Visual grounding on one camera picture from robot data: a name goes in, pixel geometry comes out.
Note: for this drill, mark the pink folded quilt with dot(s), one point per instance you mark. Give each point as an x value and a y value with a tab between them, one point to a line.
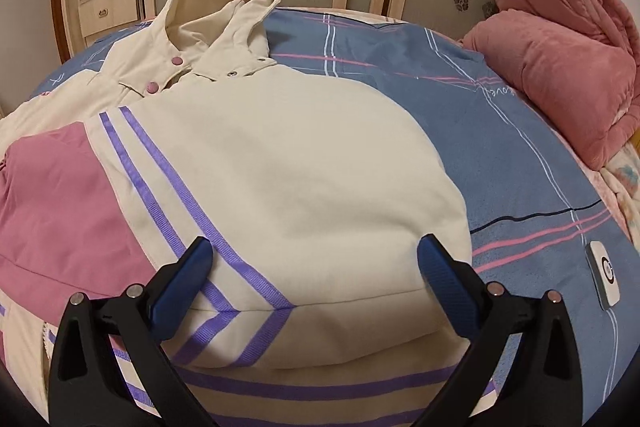
560	57

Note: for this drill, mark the cream and pink hooded jacket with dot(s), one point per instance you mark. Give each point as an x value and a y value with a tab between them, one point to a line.
300	157

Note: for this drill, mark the blue striped bed sheet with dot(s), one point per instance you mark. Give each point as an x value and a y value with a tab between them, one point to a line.
500	157

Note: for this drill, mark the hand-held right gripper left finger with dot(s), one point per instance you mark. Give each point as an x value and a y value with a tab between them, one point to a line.
185	289

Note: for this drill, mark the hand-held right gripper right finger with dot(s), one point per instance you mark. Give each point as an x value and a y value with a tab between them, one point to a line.
445	284

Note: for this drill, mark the beige wardrobe drawer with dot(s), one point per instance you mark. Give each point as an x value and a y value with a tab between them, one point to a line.
105	12

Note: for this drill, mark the small white device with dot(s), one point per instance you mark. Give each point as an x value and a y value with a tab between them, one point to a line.
602	274

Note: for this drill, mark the floral bed cover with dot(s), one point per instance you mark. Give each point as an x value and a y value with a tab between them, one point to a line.
625	192

